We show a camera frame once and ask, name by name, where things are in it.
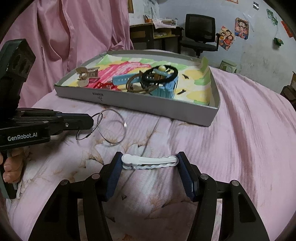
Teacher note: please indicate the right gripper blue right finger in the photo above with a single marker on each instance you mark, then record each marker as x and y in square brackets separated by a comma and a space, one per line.
[240, 219]

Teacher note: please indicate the black office chair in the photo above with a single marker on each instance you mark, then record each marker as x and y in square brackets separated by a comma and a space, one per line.
[200, 30]

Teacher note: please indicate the white shallow cardboard box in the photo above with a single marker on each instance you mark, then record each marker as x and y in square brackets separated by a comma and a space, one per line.
[176, 109]

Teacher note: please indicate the white hair clip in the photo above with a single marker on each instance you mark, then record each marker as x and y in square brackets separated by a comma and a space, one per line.
[132, 162]

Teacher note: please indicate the wooden desk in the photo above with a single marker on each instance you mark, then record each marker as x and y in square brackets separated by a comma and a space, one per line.
[166, 39]

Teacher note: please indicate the red paper square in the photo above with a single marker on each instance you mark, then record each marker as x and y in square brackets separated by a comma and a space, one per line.
[287, 29]

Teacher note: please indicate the blue smart watch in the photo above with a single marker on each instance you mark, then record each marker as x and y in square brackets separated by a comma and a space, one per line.
[165, 88]

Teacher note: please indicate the pink floral bed quilt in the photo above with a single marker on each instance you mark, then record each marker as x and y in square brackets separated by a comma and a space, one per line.
[173, 151]

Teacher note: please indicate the stack of books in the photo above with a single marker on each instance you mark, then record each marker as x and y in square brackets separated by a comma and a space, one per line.
[171, 22]

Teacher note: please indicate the dark bag on floor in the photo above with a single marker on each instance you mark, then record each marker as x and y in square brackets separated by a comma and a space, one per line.
[288, 92]

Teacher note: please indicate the green plastic stool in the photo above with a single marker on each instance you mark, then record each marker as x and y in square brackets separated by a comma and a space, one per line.
[228, 66]

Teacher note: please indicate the green hanging pouch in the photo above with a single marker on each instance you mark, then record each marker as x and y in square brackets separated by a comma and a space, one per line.
[277, 41]

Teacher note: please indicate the anime character poster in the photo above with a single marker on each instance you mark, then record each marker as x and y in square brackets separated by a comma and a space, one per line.
[241, 28]

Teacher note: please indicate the beige hair claw clip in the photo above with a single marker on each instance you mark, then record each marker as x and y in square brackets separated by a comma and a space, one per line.
[84, 74]

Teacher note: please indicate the cardboard box on floor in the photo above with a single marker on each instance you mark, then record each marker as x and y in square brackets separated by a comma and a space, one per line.
[293, 81]

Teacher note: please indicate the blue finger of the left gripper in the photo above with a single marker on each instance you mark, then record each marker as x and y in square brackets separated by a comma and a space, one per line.
[31, 112]
[69, 122]

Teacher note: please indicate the silver bangle rings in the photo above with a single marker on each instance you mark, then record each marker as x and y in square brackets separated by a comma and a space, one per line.
[108, 127]

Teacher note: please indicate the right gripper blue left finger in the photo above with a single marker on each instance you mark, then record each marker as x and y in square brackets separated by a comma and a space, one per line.
[59, 217]

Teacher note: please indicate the cartoon family poster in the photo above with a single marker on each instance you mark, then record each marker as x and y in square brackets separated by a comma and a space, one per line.
[226, 38]

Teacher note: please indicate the pink curtain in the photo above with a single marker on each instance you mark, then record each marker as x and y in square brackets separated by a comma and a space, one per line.
[65, 34]

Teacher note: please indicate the left hand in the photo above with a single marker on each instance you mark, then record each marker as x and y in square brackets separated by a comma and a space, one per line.
[13, 166]

